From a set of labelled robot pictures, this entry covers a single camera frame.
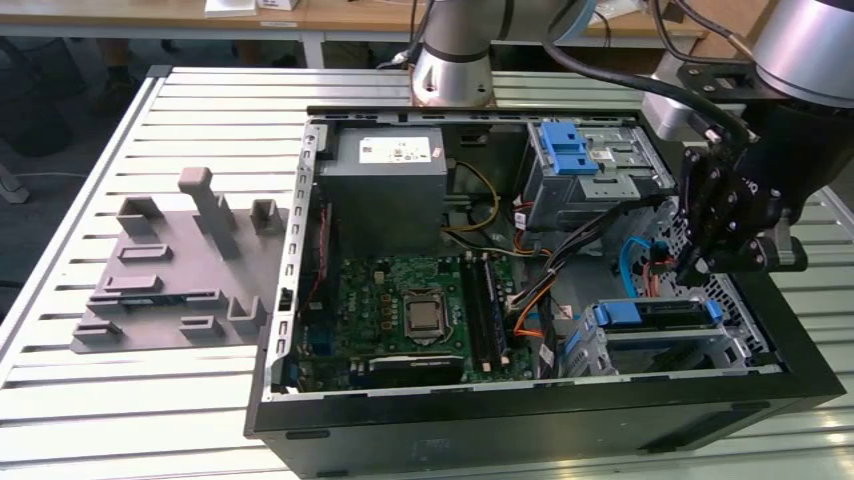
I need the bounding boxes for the grey parts rack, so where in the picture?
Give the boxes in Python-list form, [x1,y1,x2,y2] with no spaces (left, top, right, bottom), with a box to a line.
[69,167,294,356]

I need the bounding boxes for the metal disk bay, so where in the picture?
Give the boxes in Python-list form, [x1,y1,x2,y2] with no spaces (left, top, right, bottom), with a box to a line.
[565,294,768,379]

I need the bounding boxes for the wooden desk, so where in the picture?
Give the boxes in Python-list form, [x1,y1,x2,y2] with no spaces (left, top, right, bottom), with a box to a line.
[0,0,709,71]

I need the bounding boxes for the black graphics card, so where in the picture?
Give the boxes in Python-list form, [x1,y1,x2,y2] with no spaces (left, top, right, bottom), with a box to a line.
[364,352,465,386]

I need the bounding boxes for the orange wire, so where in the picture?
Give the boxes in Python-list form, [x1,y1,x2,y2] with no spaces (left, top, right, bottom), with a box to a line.
[509,287,554,337]

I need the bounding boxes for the black cable bundle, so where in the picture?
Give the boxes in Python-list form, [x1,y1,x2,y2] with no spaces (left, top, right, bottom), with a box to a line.
[505,197,668,311]

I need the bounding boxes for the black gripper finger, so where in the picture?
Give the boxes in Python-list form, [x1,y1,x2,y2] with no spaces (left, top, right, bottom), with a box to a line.
[671,144,741,289]
[707,233,780,275]

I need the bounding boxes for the green motherboard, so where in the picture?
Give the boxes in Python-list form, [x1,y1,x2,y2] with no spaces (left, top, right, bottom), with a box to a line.
[292,252,534,389]

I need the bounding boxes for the black RAM slot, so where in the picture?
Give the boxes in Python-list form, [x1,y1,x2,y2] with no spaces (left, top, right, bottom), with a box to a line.
[461,254,492,371]

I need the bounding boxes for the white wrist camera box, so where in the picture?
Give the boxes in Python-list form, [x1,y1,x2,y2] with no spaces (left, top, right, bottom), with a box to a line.
[639,92,699,141]

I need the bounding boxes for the silver CPU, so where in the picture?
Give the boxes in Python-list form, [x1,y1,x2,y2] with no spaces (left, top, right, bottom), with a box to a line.
[406,301,445,331]

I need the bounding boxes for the blue plastic latch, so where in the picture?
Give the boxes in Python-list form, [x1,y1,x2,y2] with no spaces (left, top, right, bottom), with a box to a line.
[540,122,602,176]

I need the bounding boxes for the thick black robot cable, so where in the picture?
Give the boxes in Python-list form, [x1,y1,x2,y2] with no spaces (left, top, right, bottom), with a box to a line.
[538,0,761,146]

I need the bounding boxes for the RAM stick in rack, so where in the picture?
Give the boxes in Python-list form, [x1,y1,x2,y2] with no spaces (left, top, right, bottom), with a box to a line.
[118,294,192,307]

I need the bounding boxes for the blue wire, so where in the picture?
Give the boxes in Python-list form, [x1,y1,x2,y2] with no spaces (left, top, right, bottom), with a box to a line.
[616,234,659,301]

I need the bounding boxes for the yellow wires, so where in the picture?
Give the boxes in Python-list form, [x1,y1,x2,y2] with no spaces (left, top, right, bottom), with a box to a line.
[442,159,501,234]

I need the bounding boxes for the black PC case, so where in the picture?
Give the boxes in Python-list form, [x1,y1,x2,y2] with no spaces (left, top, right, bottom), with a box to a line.
[242,104,848,479]

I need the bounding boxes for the metal optical drive cage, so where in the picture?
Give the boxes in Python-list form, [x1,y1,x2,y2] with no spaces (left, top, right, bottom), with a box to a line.
[522,119,675,231]

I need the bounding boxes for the CPU socket with metal cover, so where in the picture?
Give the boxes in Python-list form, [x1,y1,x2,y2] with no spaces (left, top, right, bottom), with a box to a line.
[397,287,456,346]

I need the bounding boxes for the brown cabinet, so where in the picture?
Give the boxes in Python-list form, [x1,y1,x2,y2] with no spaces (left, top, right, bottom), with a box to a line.
[679,0,761,76]

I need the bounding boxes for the grey power supply unit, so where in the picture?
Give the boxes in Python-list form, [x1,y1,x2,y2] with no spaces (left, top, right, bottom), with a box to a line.
[313,127,449,256]

